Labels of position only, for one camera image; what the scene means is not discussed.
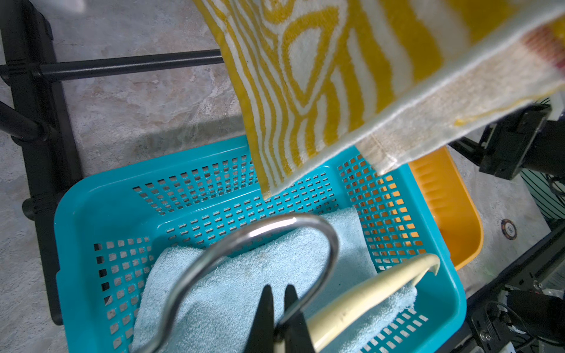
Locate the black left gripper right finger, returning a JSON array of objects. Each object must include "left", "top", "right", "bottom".
[{"left": 284, "top": 285, "right": 315, "bottom": 353}]

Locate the black clothes rack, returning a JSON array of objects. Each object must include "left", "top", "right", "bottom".
[{"left": 1, "top": 1, "right": 223, "bottom": 325}]

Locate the yellow striped towel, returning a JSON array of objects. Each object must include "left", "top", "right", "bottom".
[{"left": 197, "top": 1, "right": 564, "bottom": 198}]

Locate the orange plastic tray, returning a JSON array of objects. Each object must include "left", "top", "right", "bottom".
[{"left": 409, "top": 147, "right": 484, "bottom": 270}]

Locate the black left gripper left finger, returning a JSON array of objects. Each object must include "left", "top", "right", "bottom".
[{"left": 244, "top": 285, "right": 275, "bottom": 353}]

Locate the teal plastic basket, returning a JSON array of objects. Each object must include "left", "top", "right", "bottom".
[{"left": 54, "top": 137, "right": 466, "bottom": 352}]

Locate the cream plastic hanger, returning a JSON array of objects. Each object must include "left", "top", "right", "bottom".
[{"left": 132, "top": 213, "right": 441, "bottom": 353}]

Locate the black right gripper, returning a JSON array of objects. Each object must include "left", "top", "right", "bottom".
[{"left": 450, "top": 104, "right": 564, "bottom": 180}]

